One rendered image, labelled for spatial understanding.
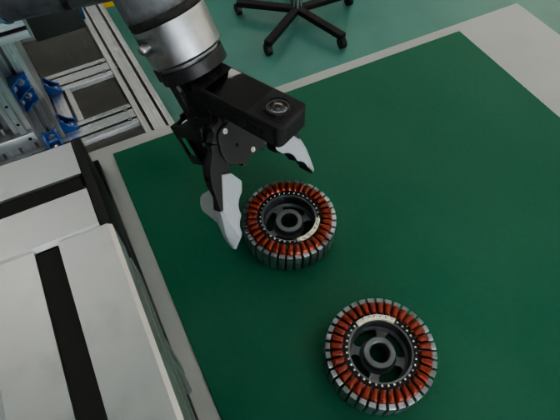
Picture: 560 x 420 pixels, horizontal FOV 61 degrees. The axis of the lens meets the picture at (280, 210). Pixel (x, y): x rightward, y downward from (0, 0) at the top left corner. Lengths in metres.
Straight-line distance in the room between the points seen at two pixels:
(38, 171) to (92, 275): 0.05
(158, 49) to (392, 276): 0.35
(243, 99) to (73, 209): 0.30
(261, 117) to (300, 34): 1.71
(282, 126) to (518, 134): 0.43
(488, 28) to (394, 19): 1.36
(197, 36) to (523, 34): 0.64
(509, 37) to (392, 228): 0.46
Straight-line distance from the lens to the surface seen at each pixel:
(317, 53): 2.05
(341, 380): 0.49
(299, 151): 0.57
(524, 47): 0.93
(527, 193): 0.70
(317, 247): 0.54
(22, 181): 0.20
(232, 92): 0.47
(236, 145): 0.51
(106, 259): 0.17
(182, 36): 0.46
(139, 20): 0.47
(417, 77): 0.80
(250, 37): 2.13
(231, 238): 0.53
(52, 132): 1.50
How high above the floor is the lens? 1.25
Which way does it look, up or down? 56 degrees down
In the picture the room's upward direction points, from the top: straight up
